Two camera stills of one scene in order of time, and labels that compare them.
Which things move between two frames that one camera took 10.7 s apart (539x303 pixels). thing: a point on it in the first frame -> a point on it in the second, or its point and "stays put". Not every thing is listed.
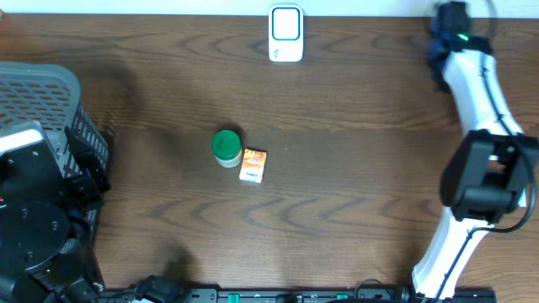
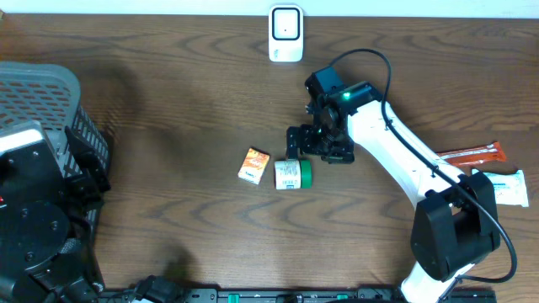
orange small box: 253,166 stays put
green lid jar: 226,148 -> 293,174
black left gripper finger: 87,157 stays put
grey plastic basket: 50,93 stays put
